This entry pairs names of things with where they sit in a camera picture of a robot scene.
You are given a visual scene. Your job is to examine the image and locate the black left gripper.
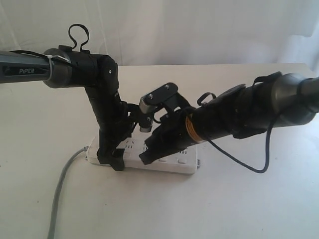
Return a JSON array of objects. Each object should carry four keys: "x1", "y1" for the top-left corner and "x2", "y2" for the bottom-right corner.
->
[{"x1": 97, "y1": 117, "x2": 135, "y2": 171}]

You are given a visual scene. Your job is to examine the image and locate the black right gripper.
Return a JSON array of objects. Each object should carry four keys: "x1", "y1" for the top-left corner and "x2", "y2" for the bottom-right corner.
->
[{"x1": 139, "y1": 107, "x2": 199, "y2": 165}]

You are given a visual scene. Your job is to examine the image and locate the white five-outlet power strip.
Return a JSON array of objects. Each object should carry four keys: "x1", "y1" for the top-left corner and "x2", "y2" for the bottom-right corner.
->
[{"x1": 86, "y1": 136, "x2": 200, "y2": 175}]

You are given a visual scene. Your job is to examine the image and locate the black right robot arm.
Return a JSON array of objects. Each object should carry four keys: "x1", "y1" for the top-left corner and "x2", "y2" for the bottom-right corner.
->
[{"x1": 140, "y1": 72, "x2": 319, "y2": 165}]

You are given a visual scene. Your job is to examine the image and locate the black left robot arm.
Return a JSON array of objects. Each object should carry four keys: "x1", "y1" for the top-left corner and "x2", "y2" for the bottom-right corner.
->
[{"x1": 0, "y1": 46, "x2": 134, "y2": 171}]

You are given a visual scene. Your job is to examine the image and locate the white zip tie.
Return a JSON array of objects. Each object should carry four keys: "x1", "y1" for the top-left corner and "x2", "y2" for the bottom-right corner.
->
[{"x1": 45, "y1": 54, "x2": 70, "y2": 80}]

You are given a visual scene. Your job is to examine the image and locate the white backdrop curtain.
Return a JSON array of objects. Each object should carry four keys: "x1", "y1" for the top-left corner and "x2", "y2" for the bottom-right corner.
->
[{"x1": 0, "y1": 0, "x2": 319, "y2": 68}]

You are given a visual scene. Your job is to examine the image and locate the grey power cable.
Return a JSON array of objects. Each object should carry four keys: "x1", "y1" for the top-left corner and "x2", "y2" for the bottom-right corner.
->
[{"x1": 45, "y1": 146, "x2": 89, "y2": 239}]

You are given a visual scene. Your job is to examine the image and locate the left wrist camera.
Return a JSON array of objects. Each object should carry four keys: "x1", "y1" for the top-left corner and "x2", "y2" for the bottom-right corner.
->
[{"x1": 128, "y1": 98, "x2": 156, "y2": 133}]

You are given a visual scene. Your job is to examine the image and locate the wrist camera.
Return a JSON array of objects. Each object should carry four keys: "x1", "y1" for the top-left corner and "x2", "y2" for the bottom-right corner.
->
[
  {"x1": 139, "y1": 82, "x2": 190, "y2": 114},
  {"x1": 128, "y1": 98, "x2": 156, "y2": 133}
]

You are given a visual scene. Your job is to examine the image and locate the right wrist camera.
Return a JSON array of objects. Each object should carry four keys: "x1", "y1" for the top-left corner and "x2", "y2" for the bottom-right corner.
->
[{"x1": 139, "y1": 82, "x2": 190, "y2": 114}]

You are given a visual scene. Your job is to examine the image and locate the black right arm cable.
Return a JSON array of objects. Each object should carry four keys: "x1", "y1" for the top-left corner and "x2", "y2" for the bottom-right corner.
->
[{"x1": 196, "y1": 92, "x2": 272, "y2": 174}]

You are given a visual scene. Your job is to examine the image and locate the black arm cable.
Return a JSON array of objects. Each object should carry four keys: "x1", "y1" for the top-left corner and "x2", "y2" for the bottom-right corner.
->
[
  {"x1": 9, "y1": 23, "x2": 90, "y2": 68},
  {"x1": 196, "y1": 92, "x2": 272, "y2": 174}
]

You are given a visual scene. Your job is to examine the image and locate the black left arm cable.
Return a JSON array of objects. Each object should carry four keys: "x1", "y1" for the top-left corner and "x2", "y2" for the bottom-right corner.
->
[{"x1": 9, "y1": 23, "x2": 90, "y2": 68}]

